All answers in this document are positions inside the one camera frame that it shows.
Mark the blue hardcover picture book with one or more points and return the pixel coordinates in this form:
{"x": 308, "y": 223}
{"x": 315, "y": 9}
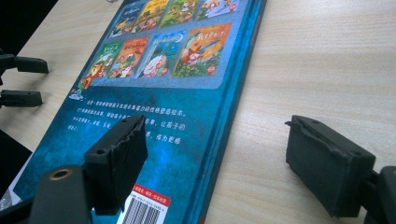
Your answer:
{"x": 193, "y": 102}

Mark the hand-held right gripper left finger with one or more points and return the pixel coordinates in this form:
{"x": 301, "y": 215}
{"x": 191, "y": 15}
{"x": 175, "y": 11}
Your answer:
{"x": 115, "y": 161}

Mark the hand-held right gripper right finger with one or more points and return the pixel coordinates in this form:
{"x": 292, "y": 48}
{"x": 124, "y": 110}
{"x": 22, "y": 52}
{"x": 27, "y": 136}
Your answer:
{"x": 327, "y": 168}

